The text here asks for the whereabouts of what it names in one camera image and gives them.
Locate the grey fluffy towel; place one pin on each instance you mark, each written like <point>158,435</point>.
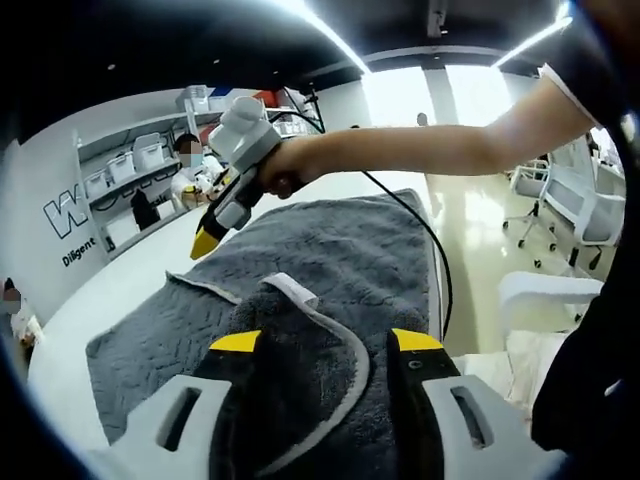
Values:
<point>340,250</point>

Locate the white flat box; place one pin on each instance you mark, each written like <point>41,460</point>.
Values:
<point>122,235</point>

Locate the person's right hand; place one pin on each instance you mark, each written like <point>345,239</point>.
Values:
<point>292,160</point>

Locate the red and blue banner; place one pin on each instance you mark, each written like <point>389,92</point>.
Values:
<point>240,95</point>

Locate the black backpack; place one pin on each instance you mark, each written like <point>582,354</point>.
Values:
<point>145,212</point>

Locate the grey metal shelf rack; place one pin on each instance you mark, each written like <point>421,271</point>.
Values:
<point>150,130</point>

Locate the group of white storage boxes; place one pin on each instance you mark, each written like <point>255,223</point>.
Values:
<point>135,155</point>

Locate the curved ceiling light strip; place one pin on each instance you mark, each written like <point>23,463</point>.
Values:
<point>340,30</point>

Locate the white plastic chair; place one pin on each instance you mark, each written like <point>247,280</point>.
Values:
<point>545,295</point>

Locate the person's dark clothing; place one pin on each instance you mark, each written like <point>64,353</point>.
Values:
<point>590,350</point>

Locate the white mesh office chair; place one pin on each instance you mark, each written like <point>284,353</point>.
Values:
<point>575,200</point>

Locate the straight ceiling light strip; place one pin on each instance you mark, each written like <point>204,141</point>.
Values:
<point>535,39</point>

